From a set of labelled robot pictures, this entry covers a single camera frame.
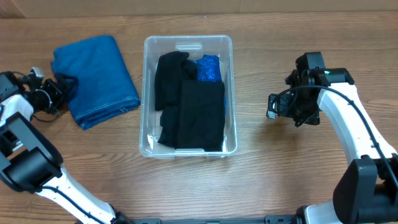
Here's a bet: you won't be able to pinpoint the small black garment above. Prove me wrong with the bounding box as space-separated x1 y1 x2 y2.
176 80 225 152

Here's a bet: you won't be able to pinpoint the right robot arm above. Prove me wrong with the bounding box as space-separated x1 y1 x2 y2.
265 52 397 223

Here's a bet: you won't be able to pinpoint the left black cable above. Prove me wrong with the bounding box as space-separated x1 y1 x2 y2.
30 86 106 224

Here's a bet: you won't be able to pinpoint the right black cable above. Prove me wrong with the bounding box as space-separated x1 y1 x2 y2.
267 85 398 187

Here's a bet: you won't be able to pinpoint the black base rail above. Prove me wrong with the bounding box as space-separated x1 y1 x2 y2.
131 215 303 224

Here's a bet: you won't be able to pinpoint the blue sequin fabric garment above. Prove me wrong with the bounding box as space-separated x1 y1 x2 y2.
193 55 226 117

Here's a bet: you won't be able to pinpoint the black cable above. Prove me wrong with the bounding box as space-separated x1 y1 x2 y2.
267 85 398 187
30 86 106 224

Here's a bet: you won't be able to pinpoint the blue denim jeans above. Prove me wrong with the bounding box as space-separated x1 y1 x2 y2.
51 35 141 130

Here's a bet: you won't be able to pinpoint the clear plastic storage container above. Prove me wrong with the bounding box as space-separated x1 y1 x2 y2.
139 35 239 159

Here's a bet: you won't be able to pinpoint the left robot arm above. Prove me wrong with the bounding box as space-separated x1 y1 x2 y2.
1 67 132 224

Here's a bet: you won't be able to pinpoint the long black garment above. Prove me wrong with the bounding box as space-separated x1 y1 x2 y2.
154 51 197 147

